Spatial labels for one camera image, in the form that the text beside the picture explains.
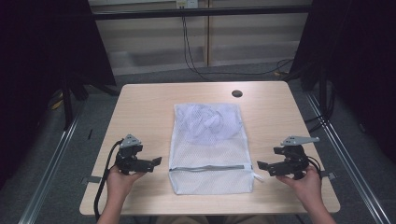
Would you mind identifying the person's right hand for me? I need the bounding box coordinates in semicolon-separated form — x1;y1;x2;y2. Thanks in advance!
276;165;323;208

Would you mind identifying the white wall power outlet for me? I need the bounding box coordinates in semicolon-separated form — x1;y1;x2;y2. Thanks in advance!
176;0;199;9

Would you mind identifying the black power cable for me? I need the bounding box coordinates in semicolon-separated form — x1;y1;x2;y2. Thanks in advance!
183;15;295;77
181;15;216;82

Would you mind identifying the white mesh laundry bag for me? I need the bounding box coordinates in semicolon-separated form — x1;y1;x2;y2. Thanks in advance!
167;102;265;196

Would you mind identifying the bundle of black floor cables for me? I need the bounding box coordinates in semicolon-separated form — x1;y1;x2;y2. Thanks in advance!
304;87;336;133

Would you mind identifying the hand-held gripper black cable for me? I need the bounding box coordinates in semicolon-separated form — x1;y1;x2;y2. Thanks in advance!
93;139;125;222
306;155;322;175

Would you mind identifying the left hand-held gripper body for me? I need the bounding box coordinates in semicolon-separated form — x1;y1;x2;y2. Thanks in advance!
115;133;148;175

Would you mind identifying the black curtain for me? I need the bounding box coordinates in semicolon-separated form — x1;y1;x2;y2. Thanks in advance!
290;0;396;162
0;0;117;188

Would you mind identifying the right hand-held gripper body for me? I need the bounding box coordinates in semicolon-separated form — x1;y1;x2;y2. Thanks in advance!
269;135;320;181

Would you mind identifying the black metal stand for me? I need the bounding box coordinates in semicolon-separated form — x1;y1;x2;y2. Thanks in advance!
60;74;120;132

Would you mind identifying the metal floor rail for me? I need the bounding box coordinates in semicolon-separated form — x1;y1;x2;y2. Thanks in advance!
18;102;87;224
304;92;391;224

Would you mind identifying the pale garment inside mesh bag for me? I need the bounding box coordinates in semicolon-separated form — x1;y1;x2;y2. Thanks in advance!
177;104;244;146

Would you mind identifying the right hand-held gripper black cable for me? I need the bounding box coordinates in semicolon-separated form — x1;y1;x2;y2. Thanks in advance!
306;155;322;175

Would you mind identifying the left hand-held gripper black cable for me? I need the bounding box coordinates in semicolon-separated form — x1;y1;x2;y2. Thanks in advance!
93;139;125;222

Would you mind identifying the black horizontal metal bar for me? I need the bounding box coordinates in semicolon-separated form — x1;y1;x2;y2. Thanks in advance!
92;5;312;21

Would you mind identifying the person's left hand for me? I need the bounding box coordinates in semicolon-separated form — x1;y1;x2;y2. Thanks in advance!
106;165;146;201

